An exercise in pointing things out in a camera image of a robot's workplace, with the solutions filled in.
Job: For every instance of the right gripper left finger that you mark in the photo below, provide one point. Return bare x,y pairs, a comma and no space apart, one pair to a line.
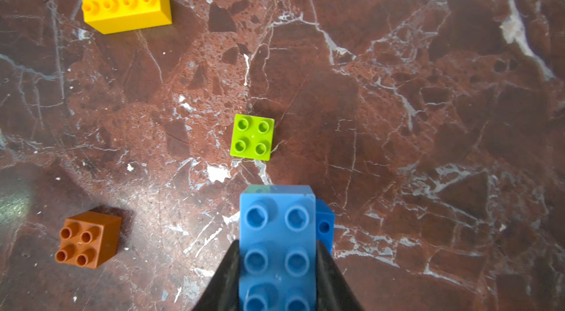
221,294

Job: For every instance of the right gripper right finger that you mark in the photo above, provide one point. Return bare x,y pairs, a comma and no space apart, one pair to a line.
332,290

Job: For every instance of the light blue long lego brick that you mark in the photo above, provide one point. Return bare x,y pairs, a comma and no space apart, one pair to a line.
277,245

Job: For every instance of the orange small lego brick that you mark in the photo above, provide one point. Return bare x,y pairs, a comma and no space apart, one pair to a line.
89,239

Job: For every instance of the green small lego brick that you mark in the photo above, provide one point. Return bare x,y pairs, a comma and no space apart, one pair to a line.
252,137

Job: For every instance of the yellow long lego brick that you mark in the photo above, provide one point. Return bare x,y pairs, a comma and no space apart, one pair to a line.
115,16

